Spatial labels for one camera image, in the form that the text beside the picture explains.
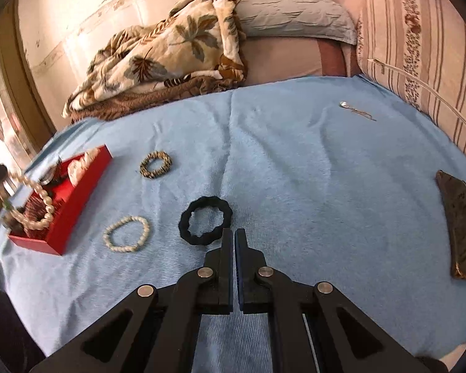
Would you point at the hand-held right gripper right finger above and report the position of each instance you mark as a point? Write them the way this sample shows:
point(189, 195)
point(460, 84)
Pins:
point(237, 264)

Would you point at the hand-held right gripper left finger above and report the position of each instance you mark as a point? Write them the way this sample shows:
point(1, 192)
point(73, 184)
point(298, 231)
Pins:
point(225, 264)

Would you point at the red checked scrunchie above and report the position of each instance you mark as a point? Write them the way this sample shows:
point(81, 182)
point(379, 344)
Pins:
point(33, 209)

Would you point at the grey striped organza scrunchie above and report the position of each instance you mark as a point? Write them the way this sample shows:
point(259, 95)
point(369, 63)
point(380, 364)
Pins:
point(52, 175)

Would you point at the white scrunchie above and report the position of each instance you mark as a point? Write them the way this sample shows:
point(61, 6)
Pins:
point(77, 171)

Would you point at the red tray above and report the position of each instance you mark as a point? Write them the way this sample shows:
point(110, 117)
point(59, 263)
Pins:
point(77, 206)

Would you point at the blue blanket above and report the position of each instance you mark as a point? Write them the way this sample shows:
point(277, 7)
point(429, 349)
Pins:
point(314, 182)

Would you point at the silver hair pin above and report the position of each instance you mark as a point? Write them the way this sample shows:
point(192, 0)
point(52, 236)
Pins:
point(343, 104)

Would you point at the floral leaf blanket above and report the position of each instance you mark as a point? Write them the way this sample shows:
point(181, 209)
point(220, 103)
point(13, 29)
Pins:
point(159, 58)

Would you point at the dark flat case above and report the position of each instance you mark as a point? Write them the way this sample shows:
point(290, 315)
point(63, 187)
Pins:
point(462, 221)

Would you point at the grey pillow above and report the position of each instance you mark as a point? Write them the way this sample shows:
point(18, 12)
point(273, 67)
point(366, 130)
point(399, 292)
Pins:
point(295, 15)

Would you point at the striped floral pillow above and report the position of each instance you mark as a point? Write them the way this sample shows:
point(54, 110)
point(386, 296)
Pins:
point(411, 46)

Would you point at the wooden door frame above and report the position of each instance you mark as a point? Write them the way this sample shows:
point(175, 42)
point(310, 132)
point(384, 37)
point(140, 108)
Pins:
point(19, 77)

